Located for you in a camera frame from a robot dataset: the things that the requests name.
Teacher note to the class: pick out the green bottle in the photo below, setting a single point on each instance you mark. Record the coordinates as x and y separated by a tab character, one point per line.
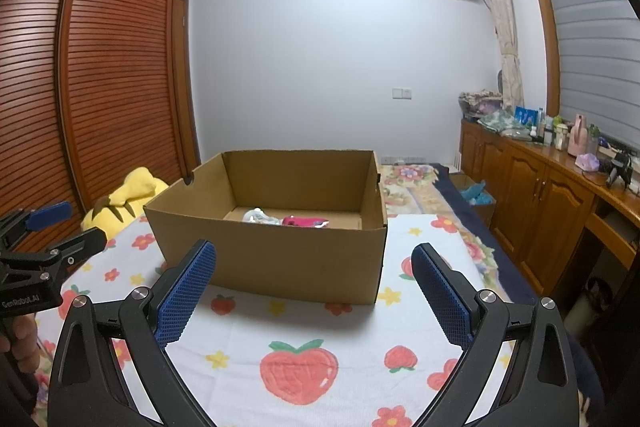
593	139

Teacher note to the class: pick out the yellow plush toy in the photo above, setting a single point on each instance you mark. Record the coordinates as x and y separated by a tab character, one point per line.
135	187

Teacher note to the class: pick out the small cardboard floor box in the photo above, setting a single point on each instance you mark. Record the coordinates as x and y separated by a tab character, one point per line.
457	182

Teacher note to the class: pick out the brown louvered wooden wardrobe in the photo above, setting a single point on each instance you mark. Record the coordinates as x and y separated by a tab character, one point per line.
100	57

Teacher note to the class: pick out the person's left hand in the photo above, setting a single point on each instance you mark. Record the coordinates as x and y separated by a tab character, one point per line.
22	332

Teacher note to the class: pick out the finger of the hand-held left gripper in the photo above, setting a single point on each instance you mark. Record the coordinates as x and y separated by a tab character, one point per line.
50	210
80	246

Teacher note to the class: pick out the wooden window frame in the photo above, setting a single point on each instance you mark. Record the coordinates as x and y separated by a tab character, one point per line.
547	17

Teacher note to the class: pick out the pink clear snack packet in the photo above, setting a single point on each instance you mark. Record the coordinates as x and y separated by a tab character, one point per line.
300	222

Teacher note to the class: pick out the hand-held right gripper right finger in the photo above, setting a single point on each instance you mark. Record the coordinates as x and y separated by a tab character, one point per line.
442	294

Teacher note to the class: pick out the blue printed box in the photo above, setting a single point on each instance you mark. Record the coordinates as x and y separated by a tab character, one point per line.
525	117

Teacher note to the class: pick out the cluster of toiletry bottles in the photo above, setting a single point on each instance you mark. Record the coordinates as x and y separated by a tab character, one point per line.
550	132

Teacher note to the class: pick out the wooden sideboard cabinet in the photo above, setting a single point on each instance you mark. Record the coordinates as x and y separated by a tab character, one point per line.
525	187

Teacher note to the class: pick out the navy blue bed sheet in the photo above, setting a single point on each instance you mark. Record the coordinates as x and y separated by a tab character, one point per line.
505	277

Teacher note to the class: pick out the floral bed quilt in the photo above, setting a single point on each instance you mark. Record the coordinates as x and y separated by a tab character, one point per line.
415	187

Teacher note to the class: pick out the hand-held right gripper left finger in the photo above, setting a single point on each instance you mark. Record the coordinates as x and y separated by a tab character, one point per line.
187	292

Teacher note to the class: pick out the white power strip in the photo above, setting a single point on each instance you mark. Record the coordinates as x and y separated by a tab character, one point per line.
405	160

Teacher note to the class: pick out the green patterned cloth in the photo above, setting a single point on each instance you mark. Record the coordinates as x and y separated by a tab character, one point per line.
505	124

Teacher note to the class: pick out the lilac pouch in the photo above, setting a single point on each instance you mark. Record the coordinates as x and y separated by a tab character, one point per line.
588	162

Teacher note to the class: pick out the white wall switch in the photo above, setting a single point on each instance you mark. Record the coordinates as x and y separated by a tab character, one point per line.
402	93

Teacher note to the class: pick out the waste bin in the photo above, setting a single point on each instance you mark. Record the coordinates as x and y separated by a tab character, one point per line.
587	307

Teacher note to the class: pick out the beige patterned curtain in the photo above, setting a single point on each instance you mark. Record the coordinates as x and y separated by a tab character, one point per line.
505	32

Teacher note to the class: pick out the brown cardboard box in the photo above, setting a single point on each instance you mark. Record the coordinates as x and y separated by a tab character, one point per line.
300	262

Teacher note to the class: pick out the stack of folded fabrics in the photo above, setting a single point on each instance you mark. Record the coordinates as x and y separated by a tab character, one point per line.
480	104

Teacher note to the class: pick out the teal cloth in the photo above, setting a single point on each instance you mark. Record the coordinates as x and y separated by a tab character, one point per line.
475	192

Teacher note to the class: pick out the black hair dryer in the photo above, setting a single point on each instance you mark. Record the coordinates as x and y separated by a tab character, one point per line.
616	169

